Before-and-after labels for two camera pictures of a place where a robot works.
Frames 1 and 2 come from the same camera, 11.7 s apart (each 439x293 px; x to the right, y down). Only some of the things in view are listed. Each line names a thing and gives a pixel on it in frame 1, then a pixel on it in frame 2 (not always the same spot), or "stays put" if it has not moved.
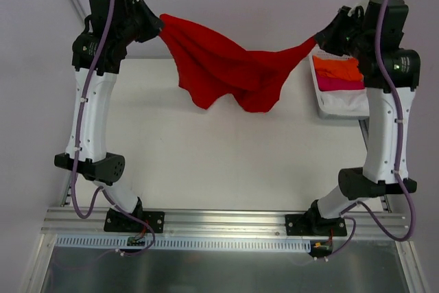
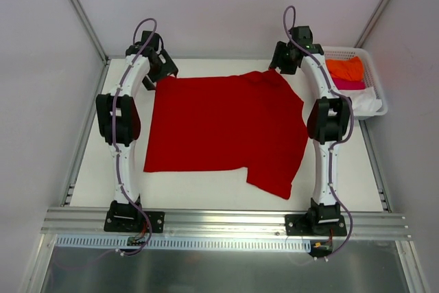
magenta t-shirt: (328, 84) stays put
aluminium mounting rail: (389, 221) stays put
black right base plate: (302, 224) stays put
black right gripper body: (333, 30) to (282, 63)
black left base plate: (118, 221) stays put
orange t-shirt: (337, 67) stays put
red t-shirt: (214, 69) to (252, 121)
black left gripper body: (147, 20) to (164, 69)
